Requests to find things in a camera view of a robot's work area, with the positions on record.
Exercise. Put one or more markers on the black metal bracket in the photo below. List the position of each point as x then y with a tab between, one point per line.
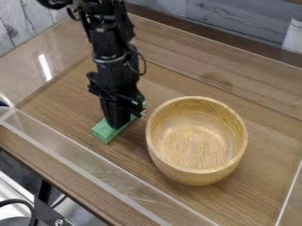
46	216

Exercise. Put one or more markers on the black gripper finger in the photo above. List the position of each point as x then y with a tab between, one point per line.
135	110
115	112

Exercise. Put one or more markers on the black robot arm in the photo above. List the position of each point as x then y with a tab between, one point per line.
108	28

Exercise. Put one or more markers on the green rectangular block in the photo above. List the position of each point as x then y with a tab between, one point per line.
104	132

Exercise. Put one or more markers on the light brown wooden bowl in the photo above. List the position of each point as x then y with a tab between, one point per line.
196	140

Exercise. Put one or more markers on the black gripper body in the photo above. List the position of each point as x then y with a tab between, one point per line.
113	83

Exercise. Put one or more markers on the clear acrylic tray enclosure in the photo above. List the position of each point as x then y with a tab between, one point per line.
109	177

